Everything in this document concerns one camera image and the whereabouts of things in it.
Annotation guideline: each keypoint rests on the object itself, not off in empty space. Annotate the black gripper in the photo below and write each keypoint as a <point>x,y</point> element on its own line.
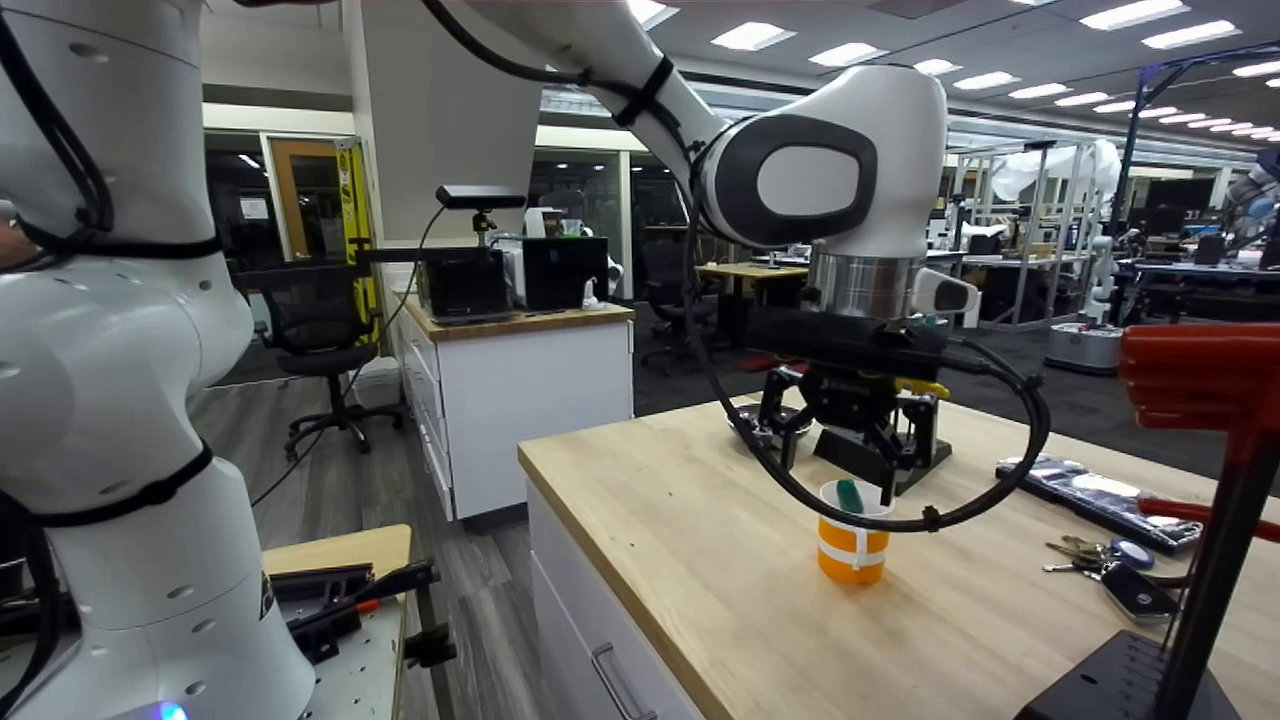
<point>862,400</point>

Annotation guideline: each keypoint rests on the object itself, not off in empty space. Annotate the green capped marker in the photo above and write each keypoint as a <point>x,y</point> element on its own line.
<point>849,496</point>

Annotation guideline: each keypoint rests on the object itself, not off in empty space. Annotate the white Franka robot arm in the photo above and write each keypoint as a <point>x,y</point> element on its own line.
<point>135,400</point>

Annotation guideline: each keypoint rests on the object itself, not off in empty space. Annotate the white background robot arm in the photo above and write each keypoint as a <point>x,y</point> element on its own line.
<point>1065,180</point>

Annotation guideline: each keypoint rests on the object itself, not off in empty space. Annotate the orange and white bottle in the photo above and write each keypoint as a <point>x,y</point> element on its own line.
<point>854,557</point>

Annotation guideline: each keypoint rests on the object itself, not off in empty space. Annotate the white cabinet wooden top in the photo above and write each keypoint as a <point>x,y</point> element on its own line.
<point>532,400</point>

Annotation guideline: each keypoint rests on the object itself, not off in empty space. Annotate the black box on cabinet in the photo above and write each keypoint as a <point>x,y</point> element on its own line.
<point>464,282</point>
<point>561,271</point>

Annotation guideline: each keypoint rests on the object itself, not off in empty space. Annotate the white table base cabinet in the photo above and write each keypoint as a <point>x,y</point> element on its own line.
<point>584,626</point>

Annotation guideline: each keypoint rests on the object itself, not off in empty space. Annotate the bunch of keys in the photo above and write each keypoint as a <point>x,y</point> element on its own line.
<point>1135,585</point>

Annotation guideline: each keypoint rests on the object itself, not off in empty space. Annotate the red hex key set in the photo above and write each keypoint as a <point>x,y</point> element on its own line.
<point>1203,383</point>

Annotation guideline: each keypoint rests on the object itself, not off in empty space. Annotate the ceiling light panel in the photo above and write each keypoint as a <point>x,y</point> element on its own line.
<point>1135,14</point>
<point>748,36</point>
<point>844,52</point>
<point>1190,33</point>

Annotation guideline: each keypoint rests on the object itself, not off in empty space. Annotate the black office chair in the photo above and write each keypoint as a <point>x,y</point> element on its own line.
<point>312,312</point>

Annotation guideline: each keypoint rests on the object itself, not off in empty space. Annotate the black clamp orange trim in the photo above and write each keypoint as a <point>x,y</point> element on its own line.
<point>325,617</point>

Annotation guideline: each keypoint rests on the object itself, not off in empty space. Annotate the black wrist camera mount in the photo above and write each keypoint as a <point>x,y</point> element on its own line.
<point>843,342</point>

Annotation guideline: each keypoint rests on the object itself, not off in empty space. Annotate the blue metal frame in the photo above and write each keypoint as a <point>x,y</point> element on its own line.
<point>1135,135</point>

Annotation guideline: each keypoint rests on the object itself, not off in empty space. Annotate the black camera bar on stand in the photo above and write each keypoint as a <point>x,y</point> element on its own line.
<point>483,198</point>

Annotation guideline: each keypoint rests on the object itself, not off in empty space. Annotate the wooden door frame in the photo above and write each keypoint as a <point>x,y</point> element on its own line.
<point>278,203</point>

